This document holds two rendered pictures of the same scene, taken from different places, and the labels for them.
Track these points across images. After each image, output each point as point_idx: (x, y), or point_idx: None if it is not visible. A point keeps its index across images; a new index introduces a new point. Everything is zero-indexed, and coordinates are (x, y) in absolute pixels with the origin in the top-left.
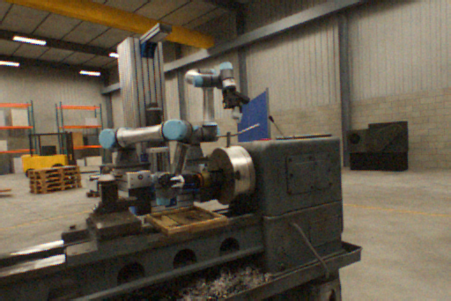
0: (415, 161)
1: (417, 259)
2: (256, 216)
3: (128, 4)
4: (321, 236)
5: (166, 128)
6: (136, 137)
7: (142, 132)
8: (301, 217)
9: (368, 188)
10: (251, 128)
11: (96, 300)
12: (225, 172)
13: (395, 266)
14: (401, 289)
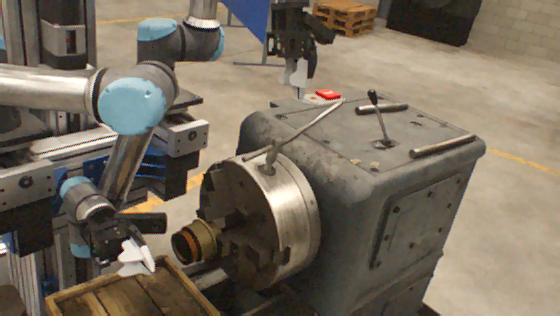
0: (478, 32)
1: (472, 246)
2: (300, 310)
3: None
4: (395, 314)
5: (108, 102)
6: (15, 100)
7: (32, 90)
8: (378, 299)
9: (411, 78)
10: (324, 117)
11: None
12: (257, 251)
13: (443, 259)
14: (450, 311)
